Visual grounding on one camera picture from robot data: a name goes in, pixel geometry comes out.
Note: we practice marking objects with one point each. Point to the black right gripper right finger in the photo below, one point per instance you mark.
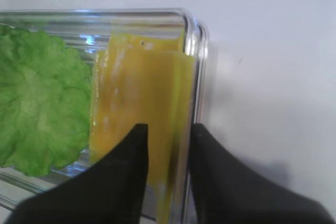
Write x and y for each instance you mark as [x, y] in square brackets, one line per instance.
[225, 190]

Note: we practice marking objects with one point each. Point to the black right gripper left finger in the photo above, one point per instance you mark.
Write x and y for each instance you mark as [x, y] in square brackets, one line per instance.
[110, 191]

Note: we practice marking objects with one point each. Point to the yellow cheese slice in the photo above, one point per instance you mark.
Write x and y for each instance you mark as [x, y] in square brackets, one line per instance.
[163, 89]

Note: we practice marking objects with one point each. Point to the yellow cheese stack in box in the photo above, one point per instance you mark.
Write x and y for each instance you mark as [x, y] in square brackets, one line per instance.
[112, 111]

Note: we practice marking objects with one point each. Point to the green lettuce leaf in box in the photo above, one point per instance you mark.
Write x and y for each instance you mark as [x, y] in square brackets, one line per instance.
[45, 101]

